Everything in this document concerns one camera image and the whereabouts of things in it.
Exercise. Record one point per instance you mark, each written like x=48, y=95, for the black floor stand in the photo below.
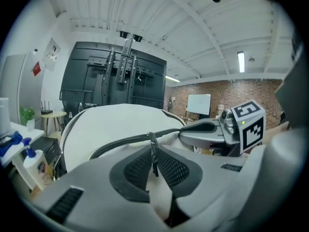
x=169, y=104

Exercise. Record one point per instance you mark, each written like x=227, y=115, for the white water dispenser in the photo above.
x=220, y=109

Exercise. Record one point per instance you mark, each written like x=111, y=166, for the black television mount bracket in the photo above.
x=124, y=62

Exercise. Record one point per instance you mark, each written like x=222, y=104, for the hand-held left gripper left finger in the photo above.
x=96, y=190

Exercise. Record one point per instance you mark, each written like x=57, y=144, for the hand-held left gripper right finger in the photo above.
x=212, y=180

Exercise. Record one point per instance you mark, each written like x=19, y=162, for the black drawer unit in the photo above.
x=47, y=149

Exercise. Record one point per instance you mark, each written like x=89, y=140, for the grey refrigerator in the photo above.
x=17, y=86

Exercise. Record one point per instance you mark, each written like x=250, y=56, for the small white wall camera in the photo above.
x=35, y=51

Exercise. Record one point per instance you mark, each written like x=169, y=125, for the person's grey clothing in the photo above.
x=289, y=165

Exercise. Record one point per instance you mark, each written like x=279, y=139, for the red paper sheet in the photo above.
x=36, y=68

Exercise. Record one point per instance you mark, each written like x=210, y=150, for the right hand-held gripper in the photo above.
x=251, y=129

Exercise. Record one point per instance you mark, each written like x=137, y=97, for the blue cloth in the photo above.
x=12, y=139

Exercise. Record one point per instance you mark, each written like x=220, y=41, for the ceiling light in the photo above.
x=241, y=62
x=172, y=78

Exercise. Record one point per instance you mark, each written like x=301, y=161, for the green potted plant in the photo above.
x=27, y=116

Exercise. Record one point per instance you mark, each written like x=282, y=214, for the white wall poster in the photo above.
x=51, y=54

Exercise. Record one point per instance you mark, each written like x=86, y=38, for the black router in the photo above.
x=46, y=110

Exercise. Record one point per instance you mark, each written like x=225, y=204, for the person's right forearm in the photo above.
x=275, y=132

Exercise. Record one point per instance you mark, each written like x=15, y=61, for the white bottle with blue pump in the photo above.
x=35, y=163

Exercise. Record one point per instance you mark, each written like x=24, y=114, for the round wooden side table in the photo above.
x=51, y=115

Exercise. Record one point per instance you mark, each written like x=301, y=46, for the white whiteboard on stand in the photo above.
x=199, y=104

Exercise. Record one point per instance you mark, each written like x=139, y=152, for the white fabric with black zipper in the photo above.
x=116, y=122

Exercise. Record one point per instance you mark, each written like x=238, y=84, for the white side desk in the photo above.
x=24, y=133

